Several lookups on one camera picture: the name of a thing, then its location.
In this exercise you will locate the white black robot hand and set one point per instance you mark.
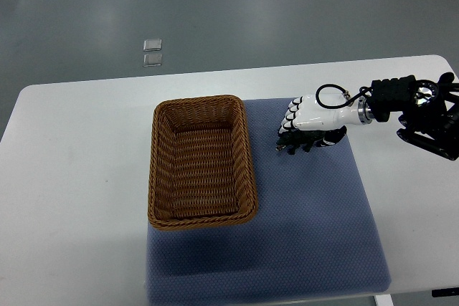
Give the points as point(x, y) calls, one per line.
point(305, 113)

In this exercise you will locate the dark toy crocodile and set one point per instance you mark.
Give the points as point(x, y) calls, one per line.
point(296, 139)

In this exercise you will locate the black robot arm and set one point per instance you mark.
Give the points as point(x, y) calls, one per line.
point(429, 111)

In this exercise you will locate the brown wicker basket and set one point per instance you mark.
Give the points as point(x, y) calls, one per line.
point(201, 170)

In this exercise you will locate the blue textured mat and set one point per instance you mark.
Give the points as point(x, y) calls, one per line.
point(313, 236)

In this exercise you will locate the upper clear floor tile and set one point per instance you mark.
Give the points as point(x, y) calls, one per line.
point(150, 45)

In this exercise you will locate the black table control panel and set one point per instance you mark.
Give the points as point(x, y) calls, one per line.
point(446, 292)

